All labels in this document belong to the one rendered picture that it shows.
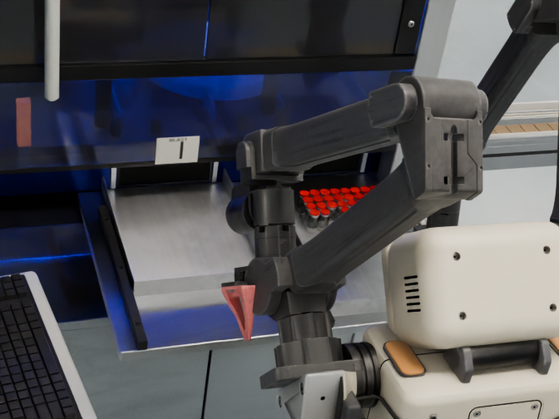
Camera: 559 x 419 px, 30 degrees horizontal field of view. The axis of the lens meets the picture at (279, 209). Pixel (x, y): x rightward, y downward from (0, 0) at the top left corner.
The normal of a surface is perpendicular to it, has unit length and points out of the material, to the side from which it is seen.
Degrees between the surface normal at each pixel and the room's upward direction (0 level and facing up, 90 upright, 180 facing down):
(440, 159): 55
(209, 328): 0
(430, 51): 90
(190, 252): 0
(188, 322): 0
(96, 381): 90
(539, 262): 48
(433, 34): 90
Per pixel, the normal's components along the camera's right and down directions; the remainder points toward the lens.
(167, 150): 0.30, 0.58
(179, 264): 0.13, -0.81
